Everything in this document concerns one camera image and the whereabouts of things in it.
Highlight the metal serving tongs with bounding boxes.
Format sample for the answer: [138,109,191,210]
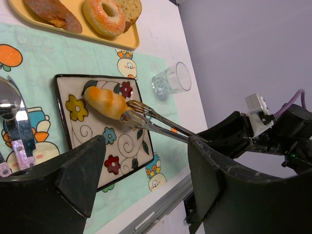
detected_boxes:
[120,100,209,143]

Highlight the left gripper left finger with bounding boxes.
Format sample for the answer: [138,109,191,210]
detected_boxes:
[0,150,99,234]

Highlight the green cartoon placemat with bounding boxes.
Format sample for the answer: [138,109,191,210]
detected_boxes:
[0,24,187,234]

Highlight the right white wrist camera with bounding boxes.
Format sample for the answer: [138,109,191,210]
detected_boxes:
[245,94,273,138]

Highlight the striped bread roll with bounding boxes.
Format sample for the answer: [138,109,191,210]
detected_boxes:
[84,86,133,120]

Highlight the aluminium table front rail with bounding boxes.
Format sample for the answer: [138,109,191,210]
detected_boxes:
[120,174,193,234]

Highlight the clear drinking glass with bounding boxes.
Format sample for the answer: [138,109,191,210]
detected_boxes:
[152,62,192,97]

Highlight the yellow plastic tray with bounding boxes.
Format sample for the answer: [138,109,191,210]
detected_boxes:
[8,0,140,51]

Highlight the seeded bread slice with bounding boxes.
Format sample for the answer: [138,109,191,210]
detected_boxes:
[114,0,142,33]

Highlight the square floral ceramic plate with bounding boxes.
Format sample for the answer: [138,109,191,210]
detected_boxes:
[53,74,154,190]

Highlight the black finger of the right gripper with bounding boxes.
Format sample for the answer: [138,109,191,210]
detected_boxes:
[198,111,254,159]

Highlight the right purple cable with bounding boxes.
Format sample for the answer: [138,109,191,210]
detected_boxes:
[273,89,307,119]

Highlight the spoon with pink handle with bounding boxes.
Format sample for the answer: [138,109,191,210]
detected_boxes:
[0,78,29,170]

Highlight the knife with pink handle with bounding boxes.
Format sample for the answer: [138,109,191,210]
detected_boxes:
[7,76,36,167]

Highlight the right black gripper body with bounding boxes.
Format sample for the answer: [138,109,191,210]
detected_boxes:
[241,104,312,175]

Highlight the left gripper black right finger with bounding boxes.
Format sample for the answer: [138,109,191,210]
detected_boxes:
[188,137,312,234]

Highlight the reddish brown bread piece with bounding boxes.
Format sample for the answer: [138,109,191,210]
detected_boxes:
[24,0,82,34]

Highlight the sugared orange donut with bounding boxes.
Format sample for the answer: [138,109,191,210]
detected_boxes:
[83,0,125,38]

